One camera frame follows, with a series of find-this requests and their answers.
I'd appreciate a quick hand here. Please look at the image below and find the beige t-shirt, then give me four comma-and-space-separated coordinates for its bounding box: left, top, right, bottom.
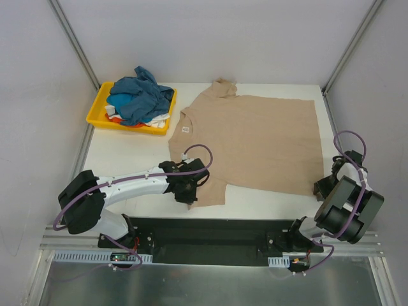
169, 79, 324, 207

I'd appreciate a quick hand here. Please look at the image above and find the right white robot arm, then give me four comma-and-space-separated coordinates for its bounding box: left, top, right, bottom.
287, 150, 384, 252

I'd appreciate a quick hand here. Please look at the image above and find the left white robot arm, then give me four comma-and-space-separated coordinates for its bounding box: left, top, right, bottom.
53, 158, 210, 248

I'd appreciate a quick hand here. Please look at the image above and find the white shirt in tray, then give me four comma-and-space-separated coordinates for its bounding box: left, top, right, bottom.
105, 105, 170, 128

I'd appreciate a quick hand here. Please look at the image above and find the dark blue shirt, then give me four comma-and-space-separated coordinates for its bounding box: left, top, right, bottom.
110, 66, 175, 126

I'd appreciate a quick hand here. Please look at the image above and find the orange shirt in tray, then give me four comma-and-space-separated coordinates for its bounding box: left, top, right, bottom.
108, 117, 146, 128

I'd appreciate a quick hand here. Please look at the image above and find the bright blue shirt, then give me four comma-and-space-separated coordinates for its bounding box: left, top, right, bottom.
107, 93, 133, 112

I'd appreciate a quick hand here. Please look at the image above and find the yellow plastic tray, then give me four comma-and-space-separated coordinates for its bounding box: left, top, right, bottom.
86, 82, 171, 136

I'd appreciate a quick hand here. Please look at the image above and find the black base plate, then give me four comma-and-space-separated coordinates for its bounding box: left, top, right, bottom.
97, 216, 324, 265

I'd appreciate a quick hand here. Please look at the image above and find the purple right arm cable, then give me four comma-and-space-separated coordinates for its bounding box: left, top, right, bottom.
270, 130, 370, 281

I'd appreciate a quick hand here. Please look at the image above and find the right slotted cable duct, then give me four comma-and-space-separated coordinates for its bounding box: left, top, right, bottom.
268, 256, 290, 268

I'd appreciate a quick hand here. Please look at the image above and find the slotted cable duct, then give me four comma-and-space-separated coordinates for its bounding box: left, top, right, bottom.
54, 251, 140, 265
268, 256, 290, 268

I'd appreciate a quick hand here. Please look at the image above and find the aluminium frame rail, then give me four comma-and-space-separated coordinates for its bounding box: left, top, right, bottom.
39, 226, 386, 257

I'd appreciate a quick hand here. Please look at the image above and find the left slotted cable duct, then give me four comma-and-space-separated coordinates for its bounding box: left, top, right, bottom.
54, 251, 140, 265

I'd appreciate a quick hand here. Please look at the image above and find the right corner aluminium post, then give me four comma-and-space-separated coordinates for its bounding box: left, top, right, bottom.
321, 0, 386, 97

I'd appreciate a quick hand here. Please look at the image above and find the corner aluminium post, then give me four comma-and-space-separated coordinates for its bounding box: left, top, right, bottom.
321, 0, 386, 97
47, 0, 101, 91

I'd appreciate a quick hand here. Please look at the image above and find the left corner aluminium post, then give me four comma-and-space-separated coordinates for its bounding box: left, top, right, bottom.
47, 0, 101, 91

